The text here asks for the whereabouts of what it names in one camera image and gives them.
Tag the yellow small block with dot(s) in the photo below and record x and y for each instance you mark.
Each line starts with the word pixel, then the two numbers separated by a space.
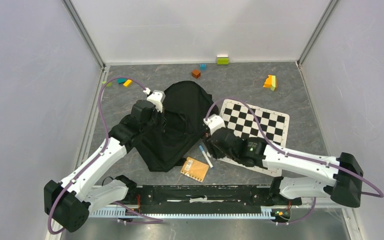
pixel 127 83

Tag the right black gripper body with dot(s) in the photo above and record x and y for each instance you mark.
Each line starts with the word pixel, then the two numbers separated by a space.
pixel 217 153

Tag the black student backpack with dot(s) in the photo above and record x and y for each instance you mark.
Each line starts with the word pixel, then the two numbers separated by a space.
pixel 186 104

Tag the black white chessboard mat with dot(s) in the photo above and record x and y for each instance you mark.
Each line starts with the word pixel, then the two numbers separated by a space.
pixel 275 126

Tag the white cable duct strip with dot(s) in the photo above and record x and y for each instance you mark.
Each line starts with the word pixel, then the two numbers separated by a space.
pixel 118 212

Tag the green white block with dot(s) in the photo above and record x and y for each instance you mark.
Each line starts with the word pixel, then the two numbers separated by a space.
pixel 222 59

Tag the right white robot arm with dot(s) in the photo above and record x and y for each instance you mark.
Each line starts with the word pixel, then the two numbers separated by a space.
pixel 337 178

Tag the green half-round block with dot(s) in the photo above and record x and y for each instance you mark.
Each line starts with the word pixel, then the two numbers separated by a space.
pixel 104 83

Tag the brown cube block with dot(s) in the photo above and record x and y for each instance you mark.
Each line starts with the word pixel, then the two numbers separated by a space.
pixel 196 73

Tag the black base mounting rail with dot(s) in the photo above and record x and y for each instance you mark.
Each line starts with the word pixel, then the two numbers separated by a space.
pixel 205 199

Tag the yellow-green block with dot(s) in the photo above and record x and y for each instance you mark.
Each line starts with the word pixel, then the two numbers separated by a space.
pixel 274 83

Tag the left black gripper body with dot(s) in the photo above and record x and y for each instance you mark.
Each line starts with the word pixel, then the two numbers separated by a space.
pixel 156 120

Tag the small blue cube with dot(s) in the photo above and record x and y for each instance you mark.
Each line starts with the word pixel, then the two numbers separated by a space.
pixel 202 66

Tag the white blue marker pen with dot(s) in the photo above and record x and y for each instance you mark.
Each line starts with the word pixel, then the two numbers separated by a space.
pixel 211 166

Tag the brown spiral notebook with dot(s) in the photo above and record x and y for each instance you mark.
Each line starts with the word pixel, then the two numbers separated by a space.
pixel 194 169

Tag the teal block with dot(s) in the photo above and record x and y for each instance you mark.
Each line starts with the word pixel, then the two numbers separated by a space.
pixel 121 80

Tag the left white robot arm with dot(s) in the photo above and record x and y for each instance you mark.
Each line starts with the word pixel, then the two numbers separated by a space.
pixel 70 201

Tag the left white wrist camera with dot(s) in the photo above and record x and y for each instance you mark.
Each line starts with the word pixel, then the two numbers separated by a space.
pixel 156 97

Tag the orange stepped block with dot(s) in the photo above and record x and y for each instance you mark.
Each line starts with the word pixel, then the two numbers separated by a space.
pixel 269 82

